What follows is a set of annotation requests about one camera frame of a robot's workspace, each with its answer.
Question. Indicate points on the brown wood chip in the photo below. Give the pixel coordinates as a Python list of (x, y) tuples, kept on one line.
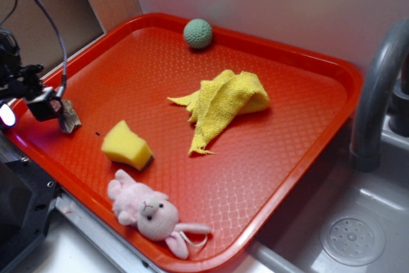
[(69, 120)]

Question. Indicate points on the yellow sponge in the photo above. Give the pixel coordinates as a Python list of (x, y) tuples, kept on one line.
[(124, 146)]

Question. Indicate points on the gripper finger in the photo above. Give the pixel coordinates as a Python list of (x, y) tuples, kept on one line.
[(46, 106), (7, 116)]

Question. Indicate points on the yellow cloth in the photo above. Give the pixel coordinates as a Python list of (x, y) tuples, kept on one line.
[(218, 102)]

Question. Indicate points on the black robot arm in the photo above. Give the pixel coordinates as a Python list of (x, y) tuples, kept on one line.
[(10, 56)]

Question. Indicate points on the pink plush bunny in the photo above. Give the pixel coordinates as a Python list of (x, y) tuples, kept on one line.
[(154, 216)]

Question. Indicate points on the green dimpled ball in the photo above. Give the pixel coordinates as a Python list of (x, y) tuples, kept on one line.
[(198, 34)]

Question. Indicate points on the round sink drain cover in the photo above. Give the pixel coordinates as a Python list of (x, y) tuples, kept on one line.
[(352, 238)]

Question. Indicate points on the grey toy sink basin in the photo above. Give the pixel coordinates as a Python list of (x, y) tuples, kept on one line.
[(290, 239)]

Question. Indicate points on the red plastic tray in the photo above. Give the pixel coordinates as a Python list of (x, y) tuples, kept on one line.
[(134, 71)]

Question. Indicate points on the grey toy faucet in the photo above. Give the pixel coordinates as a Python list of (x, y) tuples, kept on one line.
[(385, 86)]

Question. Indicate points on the black metal bracket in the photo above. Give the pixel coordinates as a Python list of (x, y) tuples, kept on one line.
[(28, 196)]

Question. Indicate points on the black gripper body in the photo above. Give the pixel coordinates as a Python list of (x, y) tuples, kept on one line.
[(21, 82)]

